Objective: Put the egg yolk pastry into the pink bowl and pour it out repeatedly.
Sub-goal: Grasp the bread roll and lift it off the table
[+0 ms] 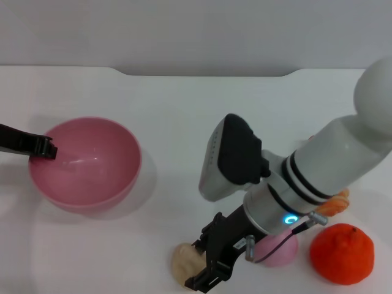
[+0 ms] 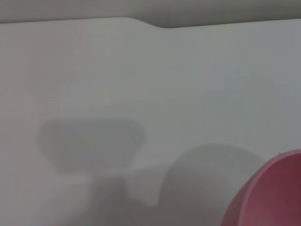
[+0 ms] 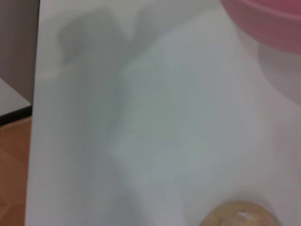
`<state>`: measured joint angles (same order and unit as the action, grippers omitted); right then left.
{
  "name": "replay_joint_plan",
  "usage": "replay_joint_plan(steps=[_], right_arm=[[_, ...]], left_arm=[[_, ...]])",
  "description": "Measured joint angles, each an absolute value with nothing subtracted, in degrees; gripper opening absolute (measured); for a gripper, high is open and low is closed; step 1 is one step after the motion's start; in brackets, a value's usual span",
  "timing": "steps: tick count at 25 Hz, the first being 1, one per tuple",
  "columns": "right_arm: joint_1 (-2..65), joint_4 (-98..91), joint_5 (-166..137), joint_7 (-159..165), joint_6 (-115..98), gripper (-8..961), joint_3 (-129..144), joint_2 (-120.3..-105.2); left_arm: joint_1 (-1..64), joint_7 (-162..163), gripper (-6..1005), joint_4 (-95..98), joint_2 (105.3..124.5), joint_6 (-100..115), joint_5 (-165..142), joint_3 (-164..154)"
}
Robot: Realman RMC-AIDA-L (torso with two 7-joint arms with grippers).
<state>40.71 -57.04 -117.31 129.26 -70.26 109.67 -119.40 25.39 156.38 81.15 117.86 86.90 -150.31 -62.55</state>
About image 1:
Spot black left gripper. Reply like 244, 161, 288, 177
0, 124, 58, 160

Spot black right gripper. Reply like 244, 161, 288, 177
183, 206, 263, 292

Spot beige egg yolk pastry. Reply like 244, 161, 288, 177
170, 242, 209, 287

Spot pink plastic bowl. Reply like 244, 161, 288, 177
28, 116, 142, 212

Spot pink round bun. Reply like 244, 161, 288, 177
254, 229, 299, 268

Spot orange tangerine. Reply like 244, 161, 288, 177
309, 222, 375, 285

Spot striped orange bread roll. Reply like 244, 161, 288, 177
304, 134, 350, 217

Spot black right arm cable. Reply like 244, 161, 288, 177
244, 211, 329, 264

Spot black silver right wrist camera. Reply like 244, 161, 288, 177
198, 113, 272, 203

